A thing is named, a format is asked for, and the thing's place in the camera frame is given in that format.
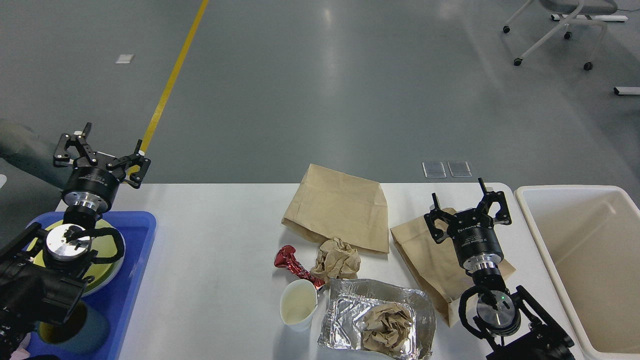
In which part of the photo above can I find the right floor outlet plate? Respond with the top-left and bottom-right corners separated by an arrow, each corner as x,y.
446,161 -> 473,178

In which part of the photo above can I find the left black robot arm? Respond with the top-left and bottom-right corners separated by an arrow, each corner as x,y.
1,122 -> 151,360

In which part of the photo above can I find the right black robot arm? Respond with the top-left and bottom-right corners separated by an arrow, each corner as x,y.
423,178 -> 575,360

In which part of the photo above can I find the white plastic bin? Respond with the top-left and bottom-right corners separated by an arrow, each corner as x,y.
514,185 -> 640,360

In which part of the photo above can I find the person leg in jeans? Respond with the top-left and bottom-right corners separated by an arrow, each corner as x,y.
0,118 -> 71,189

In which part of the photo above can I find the left floor outlet plate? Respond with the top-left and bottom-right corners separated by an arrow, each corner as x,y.
422,161 -> 448,179

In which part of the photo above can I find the crumpled paper in tray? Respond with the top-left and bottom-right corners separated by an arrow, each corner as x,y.
361,302 -> 413,354

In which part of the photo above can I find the floor outlet plate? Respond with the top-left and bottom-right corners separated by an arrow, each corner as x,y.
422,161 -> 448,179
446,161 -> 473,178

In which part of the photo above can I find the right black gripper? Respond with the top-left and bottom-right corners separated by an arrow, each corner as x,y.
423,177 -> 512,273

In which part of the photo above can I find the large brown paper bag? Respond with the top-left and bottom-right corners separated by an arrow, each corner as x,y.
281,164 -> 390,254

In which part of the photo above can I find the office chair with castors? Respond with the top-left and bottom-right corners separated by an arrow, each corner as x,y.
513,0 -> 618,71

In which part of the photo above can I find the pink mug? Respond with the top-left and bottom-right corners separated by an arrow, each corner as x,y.
10,333 -> 31,360

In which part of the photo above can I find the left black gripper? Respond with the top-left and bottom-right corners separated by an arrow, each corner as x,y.
53,121 -> 151,213

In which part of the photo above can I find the pale green plate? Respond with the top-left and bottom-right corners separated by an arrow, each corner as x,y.
82,235 -> 124,297

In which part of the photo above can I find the crumpled brown paper ball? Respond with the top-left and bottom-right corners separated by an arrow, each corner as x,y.
310,237 -> 361,283

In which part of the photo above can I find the white paper cup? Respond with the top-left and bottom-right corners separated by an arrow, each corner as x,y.
279,279 -> 318,333

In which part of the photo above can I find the yellow plastic plate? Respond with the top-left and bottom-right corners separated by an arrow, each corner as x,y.
26,219 -> 124,297

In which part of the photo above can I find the red foil wrapper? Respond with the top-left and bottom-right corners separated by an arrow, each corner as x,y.
273,244 -> 326,291

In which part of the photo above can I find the aluminium foil tray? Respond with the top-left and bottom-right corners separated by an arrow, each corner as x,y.
318,279 -> 436,360

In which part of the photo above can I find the white bar on floor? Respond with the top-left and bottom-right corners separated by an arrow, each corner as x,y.
613,86 -> 640,97

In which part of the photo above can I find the blue plastic tray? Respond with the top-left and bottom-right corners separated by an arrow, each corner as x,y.
26,210 -> 157,360

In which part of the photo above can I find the dark teal mug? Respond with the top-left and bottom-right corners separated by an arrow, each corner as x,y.
36,301 -> 110,354

